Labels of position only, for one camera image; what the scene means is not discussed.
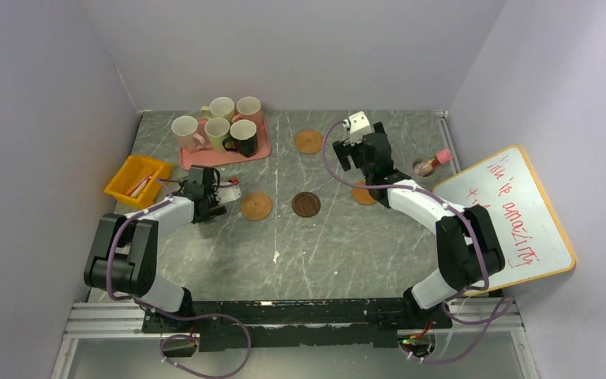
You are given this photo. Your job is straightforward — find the woven coaster light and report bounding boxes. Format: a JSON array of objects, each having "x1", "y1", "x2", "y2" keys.
[{"x1": 294, "y1": 129, "x2": 324, "y2": 154}]

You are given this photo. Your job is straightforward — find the woven coaster tan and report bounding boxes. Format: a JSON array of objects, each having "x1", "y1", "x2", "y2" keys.
[{"x1": 240, "y1": 192, "x2": 273, "y2": 221}]

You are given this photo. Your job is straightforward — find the pink mug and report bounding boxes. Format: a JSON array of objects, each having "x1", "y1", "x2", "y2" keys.
[
  {"x1": 171, "y1": 116, "x2": 206, "y2": 153},
  {"x1": 236, "y1": 96, "x2": 264, "y2": 125}
]

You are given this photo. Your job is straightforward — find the black mug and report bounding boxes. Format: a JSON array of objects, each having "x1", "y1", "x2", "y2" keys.
[{"x1": 222, "y1": 120, "x2": 258, "y2": 157}]

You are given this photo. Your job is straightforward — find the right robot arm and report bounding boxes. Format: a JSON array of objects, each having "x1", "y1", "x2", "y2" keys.
[{"x1": 332, "y1": 113, "x2": 506, "y2": 328}]

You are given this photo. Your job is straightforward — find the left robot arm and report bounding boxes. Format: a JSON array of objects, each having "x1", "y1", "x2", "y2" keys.
[{"x1": 83, "y1": 166, "x2": 241, "y2": 332}]

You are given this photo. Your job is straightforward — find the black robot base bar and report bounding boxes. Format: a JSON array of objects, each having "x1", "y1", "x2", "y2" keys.
[{"x1": 141, "y1": 298, "x2": 452, "y2": 352}]

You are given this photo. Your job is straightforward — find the dark brown wooden coaster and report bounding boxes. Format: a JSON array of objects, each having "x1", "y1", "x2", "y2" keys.
[{"x1": 291, "y1": 192, "x2": 321, "y2": 217}]

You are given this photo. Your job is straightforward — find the pink serving tray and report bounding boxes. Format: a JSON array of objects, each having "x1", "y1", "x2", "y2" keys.
[{"x1": 178, "y1": 112, "x2": 273, "y2": 171}]

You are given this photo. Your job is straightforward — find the glass jar with markers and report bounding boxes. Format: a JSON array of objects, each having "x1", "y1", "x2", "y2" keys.
[{"x1": 413, "y1": 148, "x2": 454, "y2": 177}]

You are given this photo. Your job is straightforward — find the green mug front middle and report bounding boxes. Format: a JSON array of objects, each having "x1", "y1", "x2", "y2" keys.
[{"x1": 204, "y1": 118, "x2": 231, "y2": 153}]

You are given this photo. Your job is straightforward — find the green mug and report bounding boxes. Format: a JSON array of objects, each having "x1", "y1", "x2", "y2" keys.
[
  {"x1": 200, "y1": 96, "x2": 236, "y2": 122},
  {"x1": 204, "y1": 118, "x2": 231, "y2": 153}
]

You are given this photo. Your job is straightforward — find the yellow plastic bin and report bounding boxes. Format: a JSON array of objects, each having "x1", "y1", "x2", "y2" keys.
[{"x1": 103, "y1": 155, "x2": 174, "y2": 209}]

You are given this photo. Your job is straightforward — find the markers in yellow bin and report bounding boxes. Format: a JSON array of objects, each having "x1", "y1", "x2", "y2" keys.
[{"x1": 124, "y1": 173, "x2": 153, "y2": 198}]

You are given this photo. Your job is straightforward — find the green mug back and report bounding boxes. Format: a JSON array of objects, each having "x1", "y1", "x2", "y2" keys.
[{"x1": 200, "y1": 96, "x2": 236, "y2": 122}]

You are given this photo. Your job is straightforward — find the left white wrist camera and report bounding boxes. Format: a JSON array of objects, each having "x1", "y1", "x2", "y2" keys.
[{"x1": 216, "y1": 178, "x2": 241, "y2": 205}]

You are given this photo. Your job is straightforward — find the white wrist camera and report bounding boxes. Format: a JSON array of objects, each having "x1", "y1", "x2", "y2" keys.
[
  {"x1": 216, "y1": 178, "x2": 241, "y2": 205},
  {"x1": 342, "y1": 111, "x2": 373, "y2": 145}
]

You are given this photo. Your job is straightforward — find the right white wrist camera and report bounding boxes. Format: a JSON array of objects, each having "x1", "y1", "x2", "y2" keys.
[{"x1": 342, "y1": 111, "x2": 373, "y2": 145}]

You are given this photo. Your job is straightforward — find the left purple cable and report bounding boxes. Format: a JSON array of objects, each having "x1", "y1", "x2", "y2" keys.
[{"x1": 105, "y1": 178, "x2": 253, "y2": 379}]

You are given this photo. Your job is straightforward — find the purple cable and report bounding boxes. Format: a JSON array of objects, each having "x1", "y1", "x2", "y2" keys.
[
  {"x1": 105, "y1": 178, "x2": 253, "y2": 379},
  {"x1": 321, "y1": 120, "x2": 516, "y2": 366}
]

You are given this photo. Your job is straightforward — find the whiteboard with yellow frame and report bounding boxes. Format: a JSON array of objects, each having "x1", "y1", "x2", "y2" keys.
[{"x1": 433, "y1": 145, "x2": 576, "y2": 291}]

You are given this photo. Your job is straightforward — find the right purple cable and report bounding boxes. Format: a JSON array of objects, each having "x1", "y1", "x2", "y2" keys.
[{"x1": 321, "y1": 120, "x2": 516, "y2": 366}]

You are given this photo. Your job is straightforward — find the aluminium rail frame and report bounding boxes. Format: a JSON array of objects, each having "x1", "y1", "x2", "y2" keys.
[{"x1": 51, "y1": 297, "x2": 539, "y2": 378}]

